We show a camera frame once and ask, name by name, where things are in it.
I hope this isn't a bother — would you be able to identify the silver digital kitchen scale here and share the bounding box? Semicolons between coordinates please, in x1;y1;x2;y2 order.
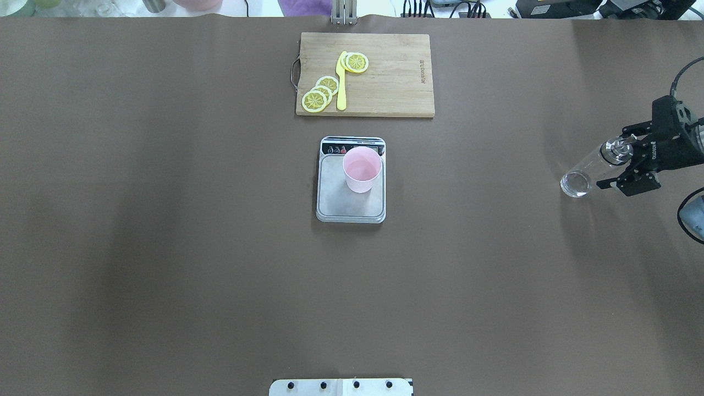
315;136;387;224

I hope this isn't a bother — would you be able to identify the aluminium frame post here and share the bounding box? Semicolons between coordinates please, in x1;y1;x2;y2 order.
330;0;358;26

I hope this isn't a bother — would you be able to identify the bamboo cutting board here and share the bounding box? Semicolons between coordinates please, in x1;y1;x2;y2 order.
296;32;436;118

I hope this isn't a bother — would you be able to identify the purple cloth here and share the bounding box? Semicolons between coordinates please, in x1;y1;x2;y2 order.
278;0;332;17

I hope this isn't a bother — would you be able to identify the yellow plastic knife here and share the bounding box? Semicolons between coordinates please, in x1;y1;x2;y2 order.
336;51;347;111

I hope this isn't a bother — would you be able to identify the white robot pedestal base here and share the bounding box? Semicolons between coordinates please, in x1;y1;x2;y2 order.
268;378;415;395

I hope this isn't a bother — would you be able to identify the lemon slice two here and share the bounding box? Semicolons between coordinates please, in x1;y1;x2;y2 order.
310;85;333;107

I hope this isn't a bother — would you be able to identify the lemon slice three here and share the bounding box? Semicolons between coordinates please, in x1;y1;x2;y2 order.
301;91;326;113

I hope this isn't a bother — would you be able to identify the pink bowl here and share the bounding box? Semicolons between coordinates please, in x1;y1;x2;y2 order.
173;0;222;13

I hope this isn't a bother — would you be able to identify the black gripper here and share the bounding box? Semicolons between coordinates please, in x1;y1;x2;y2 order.
596;95;703;196

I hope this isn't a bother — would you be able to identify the lemon slice near blade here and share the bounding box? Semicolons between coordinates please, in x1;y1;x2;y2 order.
342;52;370;74

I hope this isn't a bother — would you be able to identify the pink plastic cup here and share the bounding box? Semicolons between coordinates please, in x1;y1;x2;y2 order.
342;146;384;193

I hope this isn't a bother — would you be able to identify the clear glass sauce bottle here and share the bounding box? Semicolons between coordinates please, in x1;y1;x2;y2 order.
560;135;636;198

